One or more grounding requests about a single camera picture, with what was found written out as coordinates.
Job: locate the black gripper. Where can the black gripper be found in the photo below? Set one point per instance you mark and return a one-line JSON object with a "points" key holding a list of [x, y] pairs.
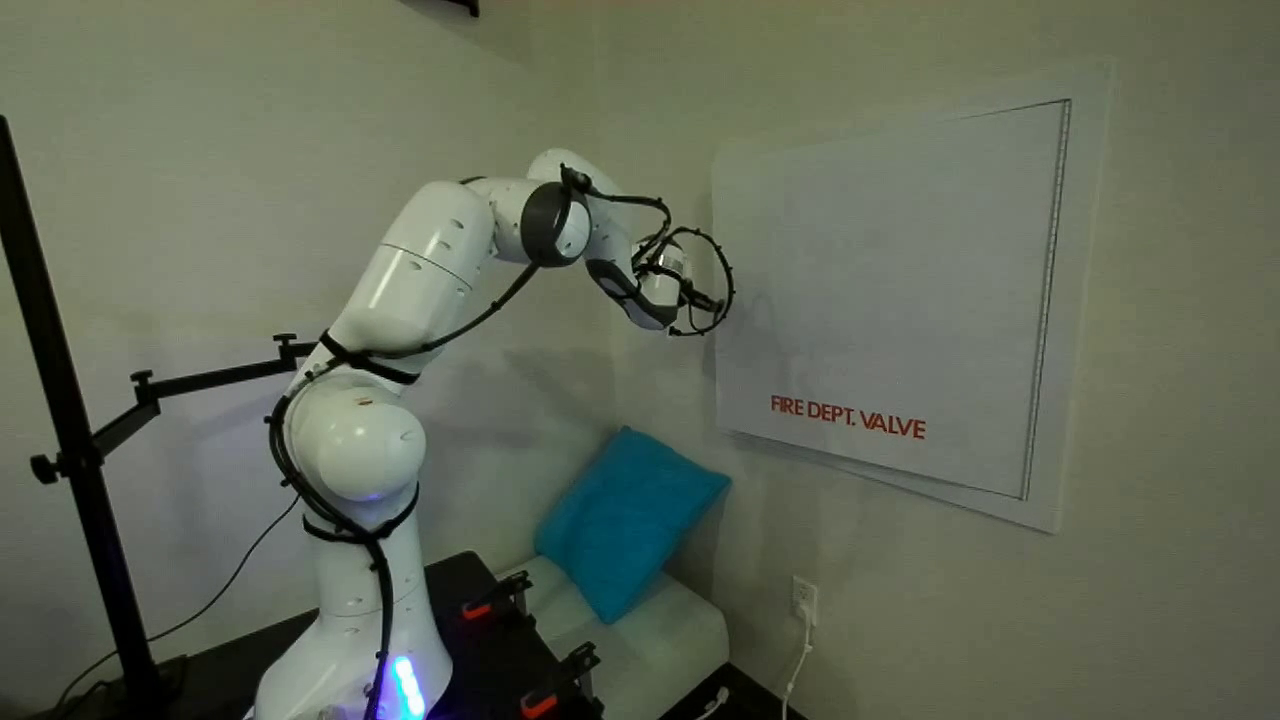
{"points": [[643, 285]]}

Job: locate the white fire valve locker door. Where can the white fire valve locker door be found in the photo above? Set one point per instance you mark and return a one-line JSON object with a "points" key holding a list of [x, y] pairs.
{"points": [[893, 294]]}

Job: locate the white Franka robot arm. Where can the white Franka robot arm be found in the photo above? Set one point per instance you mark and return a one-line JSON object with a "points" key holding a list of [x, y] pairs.
{"points": [[387, 346]]}

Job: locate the teal pillow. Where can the teal pillow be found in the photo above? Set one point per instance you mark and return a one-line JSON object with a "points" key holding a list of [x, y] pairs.
{"points": [[624, 523]]}

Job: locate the black case with orange latches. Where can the black case with orange latches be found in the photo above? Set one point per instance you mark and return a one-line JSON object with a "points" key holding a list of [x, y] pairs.
{"points": [[494, 643]]}

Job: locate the white wall outlet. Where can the white wall outlet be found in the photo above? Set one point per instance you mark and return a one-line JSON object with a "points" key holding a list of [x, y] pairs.
{"points": [[805, 603]]}

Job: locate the black camera stand pole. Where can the black camera stand pole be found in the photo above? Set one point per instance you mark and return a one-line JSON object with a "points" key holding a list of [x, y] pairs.
{"points": [[75, 440]]}

